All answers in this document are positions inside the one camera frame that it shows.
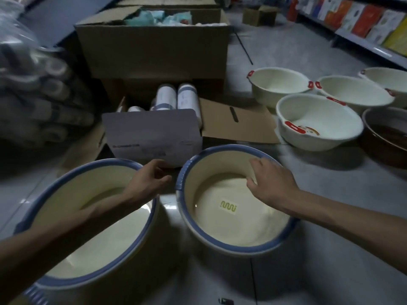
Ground plastic bag of rolled items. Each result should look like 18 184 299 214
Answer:
0 3 96 150

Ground dark flat panel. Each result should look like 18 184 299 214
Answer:
18 0 125 48

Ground person's left forearm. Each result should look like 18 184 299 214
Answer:
0 191 140 305

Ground grey metal shelf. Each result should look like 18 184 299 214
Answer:
288 9 407 69

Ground brown basin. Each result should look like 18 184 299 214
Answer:
361 107 407 169

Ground row of colourful boxes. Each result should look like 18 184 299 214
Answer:
288 0 407 57

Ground person's right forearm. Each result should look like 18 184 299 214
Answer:
286 189 407 267

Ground person's right hand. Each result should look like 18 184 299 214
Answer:
246 158 301 216

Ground large blue-rimmed cream basin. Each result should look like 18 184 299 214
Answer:
14 159 166 305

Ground large brown cardboard box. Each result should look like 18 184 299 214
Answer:
75 6 231 80

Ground open cardboard box with flaps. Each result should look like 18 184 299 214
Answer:
101 78 281 169

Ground person's left hand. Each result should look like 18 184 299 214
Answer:
122 159 173 214

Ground white basin with red handles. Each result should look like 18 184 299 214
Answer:
358 67 407 108
315 75 396 115
276 93 364 152
247 67 315 109

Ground small brown cardboard box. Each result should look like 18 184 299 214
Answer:
242 5 280 28

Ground thin black rod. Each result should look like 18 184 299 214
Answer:
234 32 254 66

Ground teal and white packets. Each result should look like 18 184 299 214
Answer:
123 9 230 28

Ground blue-rimmed cream basin with sticker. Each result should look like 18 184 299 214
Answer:
176 144 301 256

